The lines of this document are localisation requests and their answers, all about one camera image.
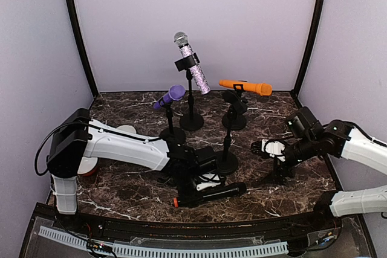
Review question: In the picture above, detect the left black corner post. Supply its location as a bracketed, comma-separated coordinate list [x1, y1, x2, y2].
[65, 0, 99, 98]

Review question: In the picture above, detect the black table front rail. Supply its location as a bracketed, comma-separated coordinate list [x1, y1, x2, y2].
[33, 200, 360, 242]

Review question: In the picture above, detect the white cable duct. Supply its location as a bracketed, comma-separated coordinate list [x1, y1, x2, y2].
[38, 226, 288, 257]

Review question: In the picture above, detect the black microphone orange cap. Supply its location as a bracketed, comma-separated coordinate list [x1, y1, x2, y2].
[174, 182, 247, 208]

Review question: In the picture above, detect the orange toy microphone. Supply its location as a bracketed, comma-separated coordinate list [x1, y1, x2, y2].
[218, 80, 273, 97]

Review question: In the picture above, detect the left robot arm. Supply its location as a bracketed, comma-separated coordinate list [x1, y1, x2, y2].
[44, 108, 221, 215]

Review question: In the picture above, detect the black corner post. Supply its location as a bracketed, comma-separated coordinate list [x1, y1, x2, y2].
[290, 0, 324, 99]
[65, 0, 99, 98]

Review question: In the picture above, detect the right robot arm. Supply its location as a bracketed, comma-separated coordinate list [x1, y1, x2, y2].
[251, 106, 386, 224]

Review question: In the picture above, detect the white bowl black rim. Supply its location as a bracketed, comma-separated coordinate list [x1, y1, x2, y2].
[117, 125, 137, 134]

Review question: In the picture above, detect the tall stand large clip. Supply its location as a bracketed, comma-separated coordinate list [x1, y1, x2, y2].
[175, 53, 204, 131]

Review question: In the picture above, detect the right black corner post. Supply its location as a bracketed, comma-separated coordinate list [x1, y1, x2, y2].
[290, 0, 324, 99]

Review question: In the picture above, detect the small black stand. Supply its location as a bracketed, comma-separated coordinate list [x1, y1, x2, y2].
[216, 89, 247, 175]
[222, 81, 247, 131]

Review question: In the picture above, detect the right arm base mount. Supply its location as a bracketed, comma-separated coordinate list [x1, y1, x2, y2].
[310, 191, 338, 230]

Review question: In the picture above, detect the white cup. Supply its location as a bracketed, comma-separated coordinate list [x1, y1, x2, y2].
[77, 164, 98, 176]

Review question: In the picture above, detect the black stand ring clip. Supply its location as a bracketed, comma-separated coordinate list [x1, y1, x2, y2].
[158, 98, 186, 144]

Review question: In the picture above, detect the purple toy microphone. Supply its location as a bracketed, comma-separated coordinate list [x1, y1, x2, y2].
[153, 85, 186, 110]

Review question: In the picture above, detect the glitter microphone silver head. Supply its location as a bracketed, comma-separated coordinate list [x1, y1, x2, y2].
[174, 32, 210, 95]

